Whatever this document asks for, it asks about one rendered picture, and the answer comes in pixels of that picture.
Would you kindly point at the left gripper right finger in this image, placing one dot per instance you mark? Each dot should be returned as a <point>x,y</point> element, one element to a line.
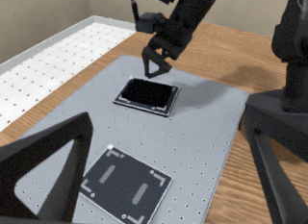
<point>285,204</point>

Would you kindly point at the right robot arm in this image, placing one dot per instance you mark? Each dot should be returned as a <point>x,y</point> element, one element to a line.
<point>289,43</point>

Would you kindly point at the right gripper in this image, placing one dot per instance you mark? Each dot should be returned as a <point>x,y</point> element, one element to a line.
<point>172,35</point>

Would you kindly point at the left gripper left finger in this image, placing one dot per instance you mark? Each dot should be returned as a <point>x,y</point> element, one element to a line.
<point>20,157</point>

